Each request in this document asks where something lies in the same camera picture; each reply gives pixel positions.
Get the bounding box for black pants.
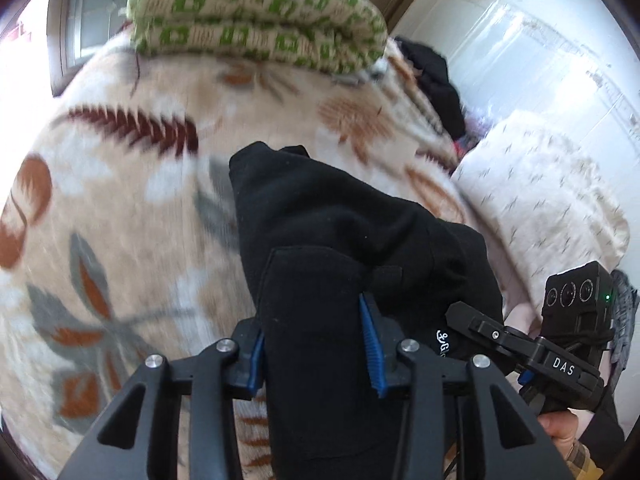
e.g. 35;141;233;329
229;142;502;479

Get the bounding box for right hand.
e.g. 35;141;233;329
537;411;579;458

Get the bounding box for yellow plaid right sleeve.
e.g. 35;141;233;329
565;440;603;480

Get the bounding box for white floral pillow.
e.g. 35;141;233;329
452;110;630;310

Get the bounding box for leaf pattern bed blanket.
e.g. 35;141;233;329
1;34;470;479

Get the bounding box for black clothes pile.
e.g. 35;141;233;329
395;36;466;141

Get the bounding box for green white folded quilt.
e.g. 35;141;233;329
126;0;388;74

